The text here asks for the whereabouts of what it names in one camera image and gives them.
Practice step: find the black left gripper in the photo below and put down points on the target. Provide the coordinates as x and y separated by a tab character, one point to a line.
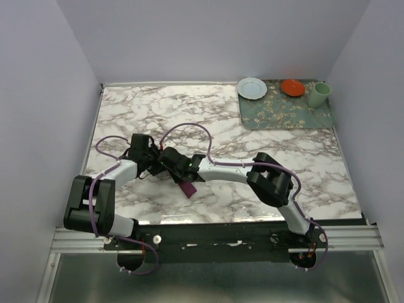
158	168

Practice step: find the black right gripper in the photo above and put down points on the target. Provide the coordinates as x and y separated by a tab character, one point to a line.
177	178

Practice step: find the purple cloth napkin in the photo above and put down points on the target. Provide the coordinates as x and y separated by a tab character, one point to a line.
187	188

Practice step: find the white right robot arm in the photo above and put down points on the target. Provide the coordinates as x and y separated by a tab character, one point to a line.
271	182

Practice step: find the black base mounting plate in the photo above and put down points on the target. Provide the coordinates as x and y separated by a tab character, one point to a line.
222	242

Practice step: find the light blue plate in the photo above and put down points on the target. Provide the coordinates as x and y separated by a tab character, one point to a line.
251	88

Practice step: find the floral green tray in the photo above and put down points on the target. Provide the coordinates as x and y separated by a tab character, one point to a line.
277	110

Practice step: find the orange bowl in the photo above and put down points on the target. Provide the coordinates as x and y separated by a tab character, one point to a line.
292	88

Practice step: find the green cup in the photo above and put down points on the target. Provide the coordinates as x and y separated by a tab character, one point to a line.
319	94

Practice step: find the aluminium frame rail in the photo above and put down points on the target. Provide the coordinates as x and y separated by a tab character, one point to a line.
340	238

